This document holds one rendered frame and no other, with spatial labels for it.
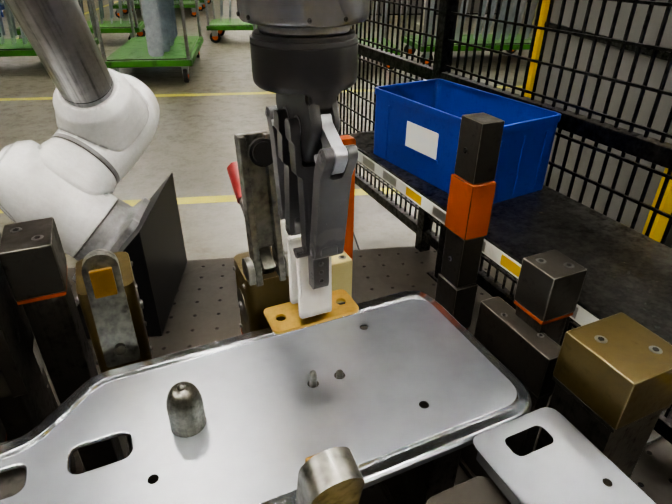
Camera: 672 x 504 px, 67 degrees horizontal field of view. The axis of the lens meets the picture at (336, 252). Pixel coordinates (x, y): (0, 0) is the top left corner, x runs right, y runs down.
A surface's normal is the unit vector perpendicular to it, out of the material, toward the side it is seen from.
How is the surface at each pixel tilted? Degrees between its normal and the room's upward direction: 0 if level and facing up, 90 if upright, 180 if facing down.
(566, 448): 0
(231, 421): 0
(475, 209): 90
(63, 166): 50
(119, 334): 78
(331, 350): 0
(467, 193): 90
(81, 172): 58
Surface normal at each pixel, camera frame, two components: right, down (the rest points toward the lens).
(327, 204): 0.40, 0.61
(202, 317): 0.00, -0.86
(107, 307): 0.40, 0.28
